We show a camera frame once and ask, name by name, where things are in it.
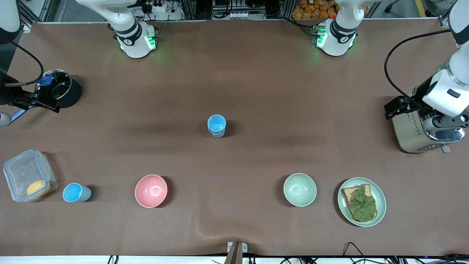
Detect blue plastic cup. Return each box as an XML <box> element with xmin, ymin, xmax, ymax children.
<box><xmin>207</xmin><ymin>114</ymin><xmax>226</xmax><ymax>133</ymax></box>
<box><xmin>62</xmin><ymin>183</ymin><xmax>92</xmax><ymax>203</ymax></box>

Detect silver beige toaster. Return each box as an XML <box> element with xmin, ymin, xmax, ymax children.
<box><xmin>391</xmin><ymin>108</ymin><xmax>466</xmax><ymax>154</ymax></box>

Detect glass lid with blue knob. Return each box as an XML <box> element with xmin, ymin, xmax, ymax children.
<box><xmin>36</xmin><ymin>70</ymin><xmax>72</xmax><ymax>102</ymax></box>

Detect black cooking pot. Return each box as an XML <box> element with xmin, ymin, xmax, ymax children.
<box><xmin>37</xmin><ymin>70</ymin><xmax>82</xmax><ymax>109</ymax></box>

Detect clear plastic lidded container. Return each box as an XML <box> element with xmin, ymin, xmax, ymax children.
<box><xmin>3</xmin><ymin>149</ymin><xmax>58</xmax><ymax>203</ymax></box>

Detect yellow round food piece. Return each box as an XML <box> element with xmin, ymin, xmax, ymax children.
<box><xmin>26</xmin><ymin>180</ymin><xmax>51</xmax><ymax>198</ymax></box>

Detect pale green plate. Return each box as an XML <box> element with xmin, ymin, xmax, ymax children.
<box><xmin>337</xmin><ymin>177</ymin><xmax>387</xmax><ymax>227</ymax></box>

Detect slice of toast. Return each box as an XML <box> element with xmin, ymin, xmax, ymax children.
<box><xmin>341</xmin><ymin>184</ymin><xmax>378</xmax><ymax>223</ymax></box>

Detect green lettuce leaf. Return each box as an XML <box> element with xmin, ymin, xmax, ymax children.
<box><xmin>347</xmin><ymin>184</ymin><xmax>377</xmax><ymax>221</ymax></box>

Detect orange snack bags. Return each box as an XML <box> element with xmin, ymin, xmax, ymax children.
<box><xmin>292</xmin><ymin>0</ymin><xmax>338</xmax><ymax>20</ymax></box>

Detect pale green bowl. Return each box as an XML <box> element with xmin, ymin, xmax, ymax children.
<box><xmin>283</xmin><ymin>173</ymin><xmax>317</xmax><ymax>207</ymax></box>

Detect pink bowl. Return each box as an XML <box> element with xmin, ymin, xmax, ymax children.
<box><xmin>134</xmin><ymin>174</ymin><xmax>168</xmax><ymax>208</ymax></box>

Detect brown table cloth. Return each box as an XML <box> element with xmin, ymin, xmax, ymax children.
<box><xmin>0</xmin><ymin>18</ymin><xmax>469</xmax><ymax>257</ymax></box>

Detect metal table clamp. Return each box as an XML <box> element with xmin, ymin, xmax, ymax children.
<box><xmin>226</xmin><ymin>241</ymin><xmax>248</xmax><ymax>264</ymax></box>

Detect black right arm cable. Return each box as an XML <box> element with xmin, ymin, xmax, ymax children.
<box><xmin>4</xmin><ymin>41</ymin><xmax>45</xmax><ymax>87</ymax></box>

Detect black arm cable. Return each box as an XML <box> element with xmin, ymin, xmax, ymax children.
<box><xmin>4</xmin><ymin>41</ymin><xmax>45</xmax><ymax>87</ymax></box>
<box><xmin>384</xmin><ymin>29</ymin><xmax>452</xmax><ymax>105</ymax></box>

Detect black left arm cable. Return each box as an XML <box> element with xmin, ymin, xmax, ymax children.
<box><xmin>384</xmin><ymin>29</ymin><xmax>452</xmax><ymax>105</ymax></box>

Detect black looped cable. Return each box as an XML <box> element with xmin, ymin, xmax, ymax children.
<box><xmin>343</xmin><ymin>242</ymin><xmax>368</xmax><ymax>259</ymax></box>

